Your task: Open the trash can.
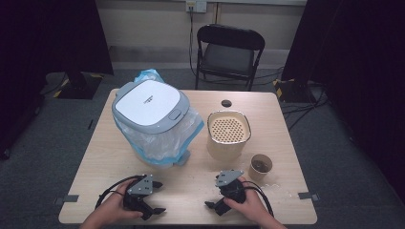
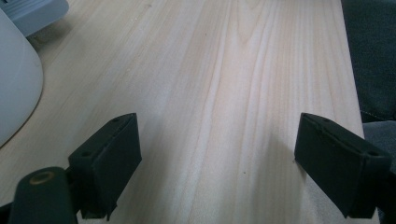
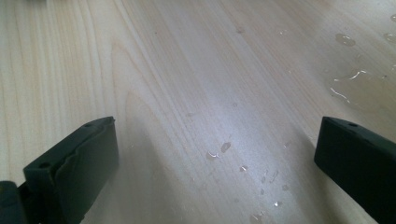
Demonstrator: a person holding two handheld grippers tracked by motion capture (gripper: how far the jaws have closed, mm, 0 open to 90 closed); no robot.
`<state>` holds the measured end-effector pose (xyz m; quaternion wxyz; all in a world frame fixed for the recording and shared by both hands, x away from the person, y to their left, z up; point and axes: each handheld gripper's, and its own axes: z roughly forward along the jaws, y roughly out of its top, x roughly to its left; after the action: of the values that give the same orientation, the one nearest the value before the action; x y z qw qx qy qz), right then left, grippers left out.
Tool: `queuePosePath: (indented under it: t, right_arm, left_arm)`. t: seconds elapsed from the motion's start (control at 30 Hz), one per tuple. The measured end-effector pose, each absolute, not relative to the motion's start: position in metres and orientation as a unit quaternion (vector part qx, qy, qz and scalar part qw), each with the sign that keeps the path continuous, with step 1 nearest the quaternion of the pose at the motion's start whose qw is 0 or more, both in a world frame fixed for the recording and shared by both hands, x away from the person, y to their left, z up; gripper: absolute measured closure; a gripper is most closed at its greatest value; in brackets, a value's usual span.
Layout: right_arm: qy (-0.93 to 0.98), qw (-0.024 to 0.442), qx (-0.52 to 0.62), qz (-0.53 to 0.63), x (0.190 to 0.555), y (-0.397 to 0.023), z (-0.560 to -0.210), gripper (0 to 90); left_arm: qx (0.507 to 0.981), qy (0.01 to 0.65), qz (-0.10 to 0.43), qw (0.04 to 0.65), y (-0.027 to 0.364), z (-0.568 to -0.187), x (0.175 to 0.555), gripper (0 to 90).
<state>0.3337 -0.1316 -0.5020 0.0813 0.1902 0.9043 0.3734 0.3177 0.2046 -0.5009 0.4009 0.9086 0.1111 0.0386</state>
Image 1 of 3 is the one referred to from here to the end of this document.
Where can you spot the small black tape mark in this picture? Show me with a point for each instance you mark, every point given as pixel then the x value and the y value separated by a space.
pixel 90 124

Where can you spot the grey tape strip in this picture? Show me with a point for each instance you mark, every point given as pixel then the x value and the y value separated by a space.
pixel 68 199
pixel 308 196

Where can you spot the beige bucket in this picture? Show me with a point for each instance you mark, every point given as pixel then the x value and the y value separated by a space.
pixel 223 151

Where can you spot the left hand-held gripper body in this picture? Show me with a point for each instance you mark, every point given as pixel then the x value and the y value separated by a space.
pixel 140 187

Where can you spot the person's left hand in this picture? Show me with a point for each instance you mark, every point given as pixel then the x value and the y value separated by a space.
pixel 114 208

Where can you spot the black curtain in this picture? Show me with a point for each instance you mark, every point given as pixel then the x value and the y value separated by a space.
pixel 359 63
pixel 38 47

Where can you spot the dark residue in cup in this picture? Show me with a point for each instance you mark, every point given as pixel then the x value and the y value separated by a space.
pixel 261 165

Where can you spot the white wall socket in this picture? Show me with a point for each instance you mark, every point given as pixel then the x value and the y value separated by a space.
pixel 196 5

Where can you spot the black folding chair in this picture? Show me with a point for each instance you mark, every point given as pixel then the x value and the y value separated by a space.
pixel 227 57

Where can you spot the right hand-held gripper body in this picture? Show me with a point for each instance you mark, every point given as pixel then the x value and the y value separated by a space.
pixel 227 178

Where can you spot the brown paper cup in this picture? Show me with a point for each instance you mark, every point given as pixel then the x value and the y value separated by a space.
pixel 254 174

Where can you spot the person's right hand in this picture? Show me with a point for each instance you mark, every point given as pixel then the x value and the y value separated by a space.
pixel 253 206

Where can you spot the black stand base striped tape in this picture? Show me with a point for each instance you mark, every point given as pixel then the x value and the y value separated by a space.
pixel 79 86
pixel 294 90

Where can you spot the white grey lidded trash can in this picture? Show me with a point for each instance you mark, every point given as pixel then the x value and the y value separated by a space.
pixel 148 103

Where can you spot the perforated strainer insert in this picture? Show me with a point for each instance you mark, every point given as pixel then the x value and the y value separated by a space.
pixel 228 129

